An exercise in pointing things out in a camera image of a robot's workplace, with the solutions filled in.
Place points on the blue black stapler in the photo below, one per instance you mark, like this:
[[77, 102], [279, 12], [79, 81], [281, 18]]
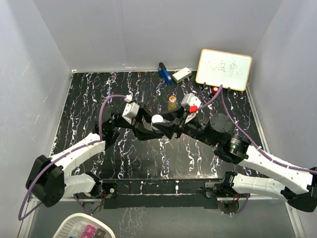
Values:
[[164, 73]]

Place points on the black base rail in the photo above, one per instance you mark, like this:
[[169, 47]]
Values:
[[168, 193]]

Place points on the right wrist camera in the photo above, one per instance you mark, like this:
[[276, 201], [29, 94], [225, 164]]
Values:
[[192, 102]]

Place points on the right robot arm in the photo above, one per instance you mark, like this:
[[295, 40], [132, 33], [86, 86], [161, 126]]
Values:
[[283, 181]]

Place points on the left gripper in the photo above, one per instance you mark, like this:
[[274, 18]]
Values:
[[143, 135]]

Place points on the small whiteboard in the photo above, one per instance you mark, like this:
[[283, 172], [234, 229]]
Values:
[[217, 68]]

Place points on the clear jar of yellow capsules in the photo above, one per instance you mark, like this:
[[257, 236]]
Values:
[[172, 103]]

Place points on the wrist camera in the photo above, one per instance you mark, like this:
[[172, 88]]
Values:
[[130, 110], [192, 102]]

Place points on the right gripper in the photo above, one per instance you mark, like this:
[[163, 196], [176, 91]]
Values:
[[169, 129]]

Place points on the red emergency stop button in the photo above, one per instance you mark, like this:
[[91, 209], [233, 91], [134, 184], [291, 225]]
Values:
[[214, 90]]

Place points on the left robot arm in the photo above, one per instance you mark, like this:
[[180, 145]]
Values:
[[50, 178]]

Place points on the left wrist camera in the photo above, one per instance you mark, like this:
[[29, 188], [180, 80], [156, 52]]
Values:
[[130, 110]]

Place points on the white plastic basket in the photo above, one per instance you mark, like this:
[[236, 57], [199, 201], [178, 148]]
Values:
[[80, 225]]

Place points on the white green small box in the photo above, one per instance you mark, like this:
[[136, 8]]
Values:
[[182, 74]]

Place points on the white cap pill bottle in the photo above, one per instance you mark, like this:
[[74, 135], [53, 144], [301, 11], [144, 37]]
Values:
[[156, 119]]

